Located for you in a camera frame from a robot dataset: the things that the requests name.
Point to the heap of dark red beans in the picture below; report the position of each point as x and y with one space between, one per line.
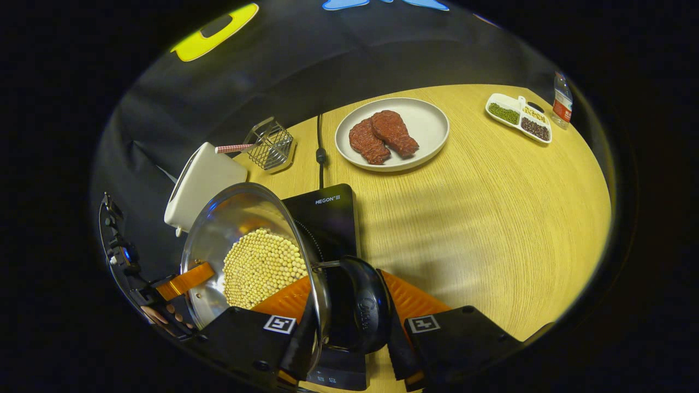
535 129

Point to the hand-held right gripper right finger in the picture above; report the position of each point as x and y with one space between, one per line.
403 355

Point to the pink striped straw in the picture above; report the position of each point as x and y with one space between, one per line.
232 148

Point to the heap of green mung beans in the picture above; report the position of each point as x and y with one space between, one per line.
503 113

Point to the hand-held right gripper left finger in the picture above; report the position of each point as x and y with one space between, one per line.
300 355

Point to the brown steak piece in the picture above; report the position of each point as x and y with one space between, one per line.
396 134
366 142

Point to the round white plate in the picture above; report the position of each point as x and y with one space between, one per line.
426 125

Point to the black induction cooktop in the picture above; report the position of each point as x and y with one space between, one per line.
333 224

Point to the large layer of soybeans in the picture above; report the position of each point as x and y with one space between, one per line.
262 267

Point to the small heap of soybeans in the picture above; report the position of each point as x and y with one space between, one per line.
535 114

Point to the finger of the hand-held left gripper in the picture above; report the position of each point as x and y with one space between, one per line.
185 281

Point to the white divided dish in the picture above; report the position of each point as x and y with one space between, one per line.
505 99

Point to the clear water bottle red label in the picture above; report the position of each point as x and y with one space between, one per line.
562 103

